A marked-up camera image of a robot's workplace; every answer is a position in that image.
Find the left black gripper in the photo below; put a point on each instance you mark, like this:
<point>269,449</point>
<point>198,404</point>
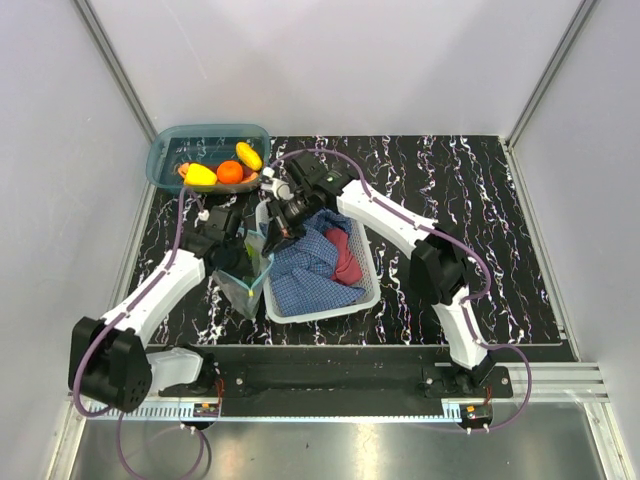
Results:
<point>245,267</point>

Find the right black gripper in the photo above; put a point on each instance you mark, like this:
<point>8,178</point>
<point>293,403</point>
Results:
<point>275,234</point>

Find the clear zip top bag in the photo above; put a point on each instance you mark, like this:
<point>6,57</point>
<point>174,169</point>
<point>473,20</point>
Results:
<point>244,294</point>

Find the fake orange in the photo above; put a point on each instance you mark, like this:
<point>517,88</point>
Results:
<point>230,172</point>

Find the fake yellow banana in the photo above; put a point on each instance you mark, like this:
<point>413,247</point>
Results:
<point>248,156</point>

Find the fake yellow lemon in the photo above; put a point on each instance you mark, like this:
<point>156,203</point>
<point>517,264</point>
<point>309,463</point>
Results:
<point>198,175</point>

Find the fake carrot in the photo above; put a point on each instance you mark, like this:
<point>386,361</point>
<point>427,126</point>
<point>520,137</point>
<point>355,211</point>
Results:
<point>249,176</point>

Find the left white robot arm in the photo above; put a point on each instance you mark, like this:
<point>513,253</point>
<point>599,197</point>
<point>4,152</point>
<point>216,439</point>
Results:
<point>109,362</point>

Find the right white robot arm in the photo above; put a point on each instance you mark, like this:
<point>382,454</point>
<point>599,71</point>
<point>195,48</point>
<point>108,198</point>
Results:
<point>439,264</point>

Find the blue checkered shirt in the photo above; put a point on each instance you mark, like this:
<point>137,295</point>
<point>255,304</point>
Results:
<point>301,273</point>

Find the red cloth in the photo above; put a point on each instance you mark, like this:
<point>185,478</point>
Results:
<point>347,270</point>

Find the white plastic basket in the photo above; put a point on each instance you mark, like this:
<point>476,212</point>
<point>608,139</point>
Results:
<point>359,246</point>

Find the blue transparent plastic tub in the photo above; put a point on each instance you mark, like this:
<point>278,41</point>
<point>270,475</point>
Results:
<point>205,144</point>

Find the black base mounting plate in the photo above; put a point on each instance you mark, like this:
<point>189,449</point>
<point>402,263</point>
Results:
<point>326,406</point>

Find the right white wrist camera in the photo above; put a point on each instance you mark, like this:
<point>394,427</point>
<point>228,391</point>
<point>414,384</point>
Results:
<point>275,187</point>

